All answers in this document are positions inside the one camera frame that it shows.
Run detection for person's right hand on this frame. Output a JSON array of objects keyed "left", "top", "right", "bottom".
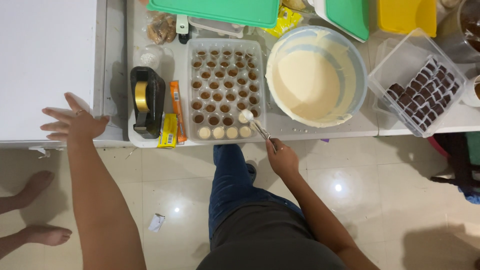
[{"left": 265, "top": 137, "right": 301, "bottom": 180}]

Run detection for large translucent mixing bowl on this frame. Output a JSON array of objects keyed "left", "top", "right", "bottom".
[{"left": 265, "top": 25, "right": 369, "bottom": 128}]

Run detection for white chest freezer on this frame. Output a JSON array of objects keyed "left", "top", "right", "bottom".
[{"left": 0, "top": 0, "right": 129, "bottom": 149}]

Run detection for clear shallow plastic container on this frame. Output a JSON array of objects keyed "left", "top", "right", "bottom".
[{"left": 187, "top": 16, "right": 247, "bottom": 39}]

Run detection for large green plastic lid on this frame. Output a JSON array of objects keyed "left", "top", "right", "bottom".
[{"left": 146, "top": 0, "right": 281, "bottom": 29}]

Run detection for clear cup with white beads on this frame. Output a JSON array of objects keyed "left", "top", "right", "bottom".
[{"left": 133, "top": 44, "right": 174, "bottom": 73}]

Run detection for dark wooden stool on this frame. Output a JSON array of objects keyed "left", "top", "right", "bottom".
[{"left": 427, "top": 132, "right": 480, "bottom": 193}]

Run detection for clear bag of cookies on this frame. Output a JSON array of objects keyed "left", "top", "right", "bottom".
[{"left": 146, "top": 13, "right": 178, "bottom": 46}]

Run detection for white paper scrap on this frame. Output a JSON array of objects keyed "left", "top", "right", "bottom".
[{"left": 148, "top": 213, "right": 166, "bottom": 233}]

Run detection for orange snack packet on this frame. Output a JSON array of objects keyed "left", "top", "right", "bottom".
[{"left": 169, "top": 80, "right": 188, "bottom": 144}]

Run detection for person's left hand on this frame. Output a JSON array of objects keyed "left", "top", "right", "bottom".
[{"left": 40, "top": 92, "right": 110, "bottom": 143}]

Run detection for small yellow snack packet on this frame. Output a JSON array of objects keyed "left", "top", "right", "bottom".
[{"left": 157, "top": 113, "right": 179, "bottom": 149}]

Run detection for person's blue jeans leg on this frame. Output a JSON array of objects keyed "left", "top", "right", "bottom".
[{"left": 208, "top": 144, "right": 305, "bottom": 250}]

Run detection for clear plastic box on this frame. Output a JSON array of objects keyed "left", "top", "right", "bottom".
[{"left": 368, "top": 28, "right": 468, "bottom": 138}]

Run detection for white container with green lid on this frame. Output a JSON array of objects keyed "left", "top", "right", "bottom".
[{"left": 312, "top": 0, "right": 370, "bottom": 43}]

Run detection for metal spoon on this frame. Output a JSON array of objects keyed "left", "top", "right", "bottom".
[{"left": 241, "top": 109, "right": 278, "bottom": 151}]

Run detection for cream batter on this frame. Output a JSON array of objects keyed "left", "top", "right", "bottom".
[{"left": 267, "top": 30, "right": 357, "bottom": 126}]

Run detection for yellow plastic container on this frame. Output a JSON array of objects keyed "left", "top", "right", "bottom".
[{"left": 377, "top": 0, "right": 438, "bottom": 38}]

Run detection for gold tape roll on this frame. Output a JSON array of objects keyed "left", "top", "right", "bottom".
[{"left": 134, "top": 80, "right": 150, "bottom": 113}]

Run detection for crumpled yellow wrapper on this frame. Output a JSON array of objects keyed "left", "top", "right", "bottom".
[{"left": 262, "top": 6, "right": 304, "bottom": 39}]

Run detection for glass jar with brown contents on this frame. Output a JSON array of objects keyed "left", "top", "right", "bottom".
[{"left": 436, "top": 0, "right": 480, "bottom": 65}]

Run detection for group of small dessert cups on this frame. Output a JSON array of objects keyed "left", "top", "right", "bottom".
[{"left": 190, "top": 45, "right": 263, "bottom": 140}]

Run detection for person's dark grey shirt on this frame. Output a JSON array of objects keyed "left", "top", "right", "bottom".
[{"left": 196, "top": 211, "right": 346, "bottom": 270}]

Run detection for clear plastic tray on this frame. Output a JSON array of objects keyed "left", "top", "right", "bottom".
[{"left": 185, "top": 38, "right": 268, "bottom": 143}]

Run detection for rows of chocolate brownie pieces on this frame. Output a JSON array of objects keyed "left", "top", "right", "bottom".
[{"left": 386, "top": 56, "right": 460, "bottom": 132}]

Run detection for blue cloth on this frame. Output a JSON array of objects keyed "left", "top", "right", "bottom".
[{"left": 458, "top": 186, "right": 480, "bottom": 205}]

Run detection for black tape dispenser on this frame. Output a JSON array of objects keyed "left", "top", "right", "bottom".
[{"left": 130, "top": 66, "right": 166, "bottom": 140}]

